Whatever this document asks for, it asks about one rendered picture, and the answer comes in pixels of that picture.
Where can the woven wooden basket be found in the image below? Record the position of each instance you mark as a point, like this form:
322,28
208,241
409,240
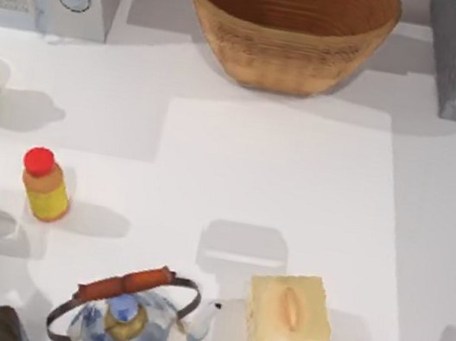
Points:
286,36

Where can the pale wooden tissue box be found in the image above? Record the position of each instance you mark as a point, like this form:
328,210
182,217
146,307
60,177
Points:
288,320

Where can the yellow bottle with red cap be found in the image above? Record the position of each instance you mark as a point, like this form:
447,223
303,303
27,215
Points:
45,192

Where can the blue and white teapot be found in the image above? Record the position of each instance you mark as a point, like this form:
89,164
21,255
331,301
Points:
131,329

